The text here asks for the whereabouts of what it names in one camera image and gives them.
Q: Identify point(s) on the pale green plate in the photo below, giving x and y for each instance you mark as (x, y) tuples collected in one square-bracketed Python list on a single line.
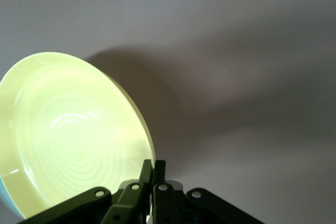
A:
[(6, 199)]

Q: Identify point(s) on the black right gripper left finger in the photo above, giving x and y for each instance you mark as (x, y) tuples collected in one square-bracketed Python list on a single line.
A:
[(126, 203)]

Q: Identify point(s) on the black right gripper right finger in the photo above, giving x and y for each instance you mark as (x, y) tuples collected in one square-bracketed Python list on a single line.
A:
[(168, 205)]

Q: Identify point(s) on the yellow plate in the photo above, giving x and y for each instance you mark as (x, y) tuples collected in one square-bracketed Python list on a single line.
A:
[(65, 129)]

